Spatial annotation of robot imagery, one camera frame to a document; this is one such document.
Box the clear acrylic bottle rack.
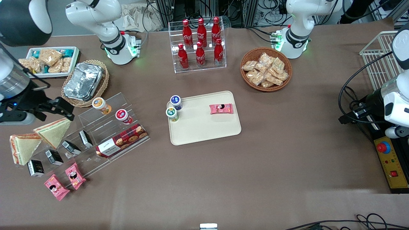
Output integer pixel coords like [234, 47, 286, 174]
[168, 18, 227, 74]

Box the white rectangular tray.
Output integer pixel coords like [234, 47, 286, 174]
[24, 47, 80, 79]

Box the round brown wicker basket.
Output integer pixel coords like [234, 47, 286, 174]
[240, 47, 293, 92]

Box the red cola bottle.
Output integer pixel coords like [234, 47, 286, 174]
[178, 43, 189, 70]
[182, 19, 193, 49]
[214, 39, 224, 66]
[197, 18, 207, 48]
[196, 42, 206, 67]
[211, 17, 221, 45]

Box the white wire basket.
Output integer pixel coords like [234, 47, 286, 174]
[359, 31, 405, 91]

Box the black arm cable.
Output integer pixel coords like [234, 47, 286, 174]
[338, 51, 395, 123]

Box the triangular sandwich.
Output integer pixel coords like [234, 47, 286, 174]
[33, 118, 72, 150]
[10, 133, 42, 166]

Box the orange lid snack cup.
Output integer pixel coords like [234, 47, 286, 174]
[92, 97, 112, 115]

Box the silver foil container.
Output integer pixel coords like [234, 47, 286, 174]
[63, 62, 104, 101]

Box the oval tan wicker basket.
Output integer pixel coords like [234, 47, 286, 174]
[61, 60, 110, 108]

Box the small black box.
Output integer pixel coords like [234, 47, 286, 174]
[62, 141, 82, 155]
[79, 130, 94, 148]
[27, 159, 45, 177]
[45, 149, 64, 166]

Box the clear acrylic stepped shelf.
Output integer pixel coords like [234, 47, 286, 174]
[30, 92, 150, 180]

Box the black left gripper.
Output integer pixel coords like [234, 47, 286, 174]
[338, 89, 386, 125]

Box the beige plastic tray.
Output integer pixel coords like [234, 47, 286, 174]
[167, 91, 242, 146]

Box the pink snack packet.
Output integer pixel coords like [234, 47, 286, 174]
[65, 162, 87, 190]
[209, 103, 234, 115]
[44, 174, 70, 201]

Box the green lid snack cup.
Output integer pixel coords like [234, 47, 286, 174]
[166, 107, 179, 123]

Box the crumpled beige bag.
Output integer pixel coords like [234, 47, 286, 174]
[123, 4, 170, 32]

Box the aluminium frame profile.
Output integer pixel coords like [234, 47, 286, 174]
[243, 0, 260, 27]

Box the black floor cable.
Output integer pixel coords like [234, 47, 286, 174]
[284, 213, 409, 230]

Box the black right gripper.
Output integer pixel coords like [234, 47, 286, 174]
[0, 83, 75, 126]

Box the yellow black control box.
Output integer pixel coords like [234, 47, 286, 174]
[367, 123, 409, 194]

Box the black cable bundle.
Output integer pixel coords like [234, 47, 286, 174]
[257, 0, 289, 27]

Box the blue lid snack cup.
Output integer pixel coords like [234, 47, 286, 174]
[170, 95, 183, 111]

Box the red lid snack cup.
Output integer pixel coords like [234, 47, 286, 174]
[115, 109, 133, 125]

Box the red plaid cookie box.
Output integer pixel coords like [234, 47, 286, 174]
[96, 124, 148, 158]

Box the black power cable with plug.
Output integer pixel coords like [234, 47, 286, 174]
[345, 86, 376, 141]

